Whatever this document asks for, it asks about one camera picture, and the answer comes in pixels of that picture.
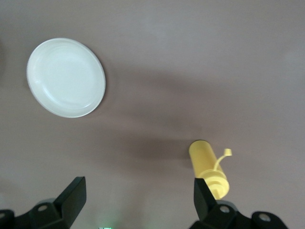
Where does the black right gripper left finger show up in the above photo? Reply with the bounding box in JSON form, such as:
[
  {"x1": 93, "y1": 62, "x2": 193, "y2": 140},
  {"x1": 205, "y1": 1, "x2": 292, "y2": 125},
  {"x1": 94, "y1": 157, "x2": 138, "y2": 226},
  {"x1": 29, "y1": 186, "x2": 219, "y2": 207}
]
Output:
[{"x1": 0, "y1": 176, "x2": 87, "y2": 229}]

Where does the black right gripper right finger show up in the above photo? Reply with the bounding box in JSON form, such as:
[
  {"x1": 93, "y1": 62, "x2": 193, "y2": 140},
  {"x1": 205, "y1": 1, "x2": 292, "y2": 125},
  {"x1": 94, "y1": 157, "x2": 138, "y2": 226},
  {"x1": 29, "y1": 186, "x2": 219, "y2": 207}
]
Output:
[{"x1": 190, "y1": 177, "x2": 290, "y2": 229}]

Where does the beige plate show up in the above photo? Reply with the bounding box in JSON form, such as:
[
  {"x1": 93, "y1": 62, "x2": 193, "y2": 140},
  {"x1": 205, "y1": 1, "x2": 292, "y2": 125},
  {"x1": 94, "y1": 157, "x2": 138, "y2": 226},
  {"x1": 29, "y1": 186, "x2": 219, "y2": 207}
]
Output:
[{"x1": 26, "y1": 37, "x2": 107, "y2": 119}]

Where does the yellow squeeze bottle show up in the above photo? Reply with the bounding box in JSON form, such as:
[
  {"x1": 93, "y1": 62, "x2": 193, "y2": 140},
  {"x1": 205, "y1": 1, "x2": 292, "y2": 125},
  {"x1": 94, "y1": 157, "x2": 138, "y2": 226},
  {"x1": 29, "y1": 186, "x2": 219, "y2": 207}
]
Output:
[{"x1": 189, "y1": 140, "x2": 233, "y2": 200}]

